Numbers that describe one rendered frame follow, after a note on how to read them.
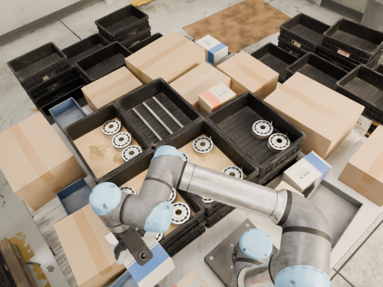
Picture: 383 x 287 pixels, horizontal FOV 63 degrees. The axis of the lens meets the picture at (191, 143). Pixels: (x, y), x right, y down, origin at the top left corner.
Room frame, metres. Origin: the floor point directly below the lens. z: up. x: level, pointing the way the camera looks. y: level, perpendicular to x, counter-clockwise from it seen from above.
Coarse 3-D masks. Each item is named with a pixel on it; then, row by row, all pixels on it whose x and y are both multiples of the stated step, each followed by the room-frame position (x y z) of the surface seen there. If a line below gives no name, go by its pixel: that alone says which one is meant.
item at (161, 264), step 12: (108, 240) 0.38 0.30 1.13; (144, 240) 0.37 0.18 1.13; (156, 240) 0.36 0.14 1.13; (156, 252) 0.32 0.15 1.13; (132, 264) 0.30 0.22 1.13; (156, 264) 0.29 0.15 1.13; (168, 264) 0.29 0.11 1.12; (132, 276) 0.26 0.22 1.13; (144, 276) 0.26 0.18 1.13; (156, 276) 0.26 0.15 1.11
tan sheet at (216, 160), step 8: (200, 136) 1.00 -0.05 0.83; (192, 144) 0.95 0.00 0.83; (184, 152) 0.91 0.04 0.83; (192, 152) 0.90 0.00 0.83; (216, 152) 0.89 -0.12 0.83; (192, 160) 0.85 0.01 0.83; (200, 160) 0.85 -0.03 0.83; (208, 160) 0.84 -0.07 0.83; (216, 160) 0.84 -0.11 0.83; (224, 160) 0.83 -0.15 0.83; (208, 168) 0.80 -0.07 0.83; (216, 168) 0.79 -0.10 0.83
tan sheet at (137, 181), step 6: (144, 174) 0.80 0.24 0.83; (132, 180) 0.78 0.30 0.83; (138, 180) 0.78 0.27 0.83; (120, 186) 0.75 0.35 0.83; (132, 186) 0.75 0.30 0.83; (138, 186) 0.74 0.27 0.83; (180, 198) 0.66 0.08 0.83; (192, 210) 0.59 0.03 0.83; (168, 228) 0.52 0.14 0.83; (174, 228) 0.52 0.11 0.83
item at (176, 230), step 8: (152, 152) 0.86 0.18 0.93; (136, 160) 0.82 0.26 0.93; (112, 176) 0.75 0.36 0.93; (200, 208) 0.55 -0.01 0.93; (192, 216) 0.52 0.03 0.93; (200, 216) 0.52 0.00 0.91; (184, 224) 0.49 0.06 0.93; (176, 232) 0.46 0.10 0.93; (160, 240) 0.44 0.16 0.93; (168, 240) 0.44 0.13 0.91
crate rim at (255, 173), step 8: (200, 120) 1.02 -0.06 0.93; (176, 136) 0.93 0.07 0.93; (224, 136) 0.90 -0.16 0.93; (160, 144) 0.90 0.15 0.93; (232, 144) 0.85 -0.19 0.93; (240, 152) 0.80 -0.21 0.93; (248, 160) 0.75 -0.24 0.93; (256, 168) 0.71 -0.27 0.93; (248, 176) 0.67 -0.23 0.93; (200, 200) 0.58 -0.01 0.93; (208, 208) 0.55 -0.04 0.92
